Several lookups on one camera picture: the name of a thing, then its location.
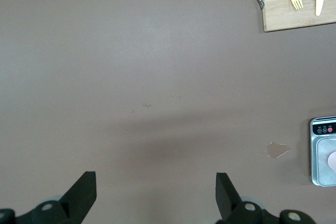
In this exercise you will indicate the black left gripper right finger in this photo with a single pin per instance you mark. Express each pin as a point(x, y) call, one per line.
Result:
point(228, 203)

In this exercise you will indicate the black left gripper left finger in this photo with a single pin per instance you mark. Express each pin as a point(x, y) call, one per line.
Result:
point(76, 200)

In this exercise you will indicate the brown liquid spill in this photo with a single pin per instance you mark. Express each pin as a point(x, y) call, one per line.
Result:
point(275, 150)

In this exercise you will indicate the silver digital kitchen scale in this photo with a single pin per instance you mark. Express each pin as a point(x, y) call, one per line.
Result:
point(321, 145)

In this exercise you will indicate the brown table cover sheet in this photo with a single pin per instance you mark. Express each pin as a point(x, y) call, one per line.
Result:
point(105, 51)

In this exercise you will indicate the wooden cutting board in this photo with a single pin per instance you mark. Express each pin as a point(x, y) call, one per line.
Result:
point(278, 16)

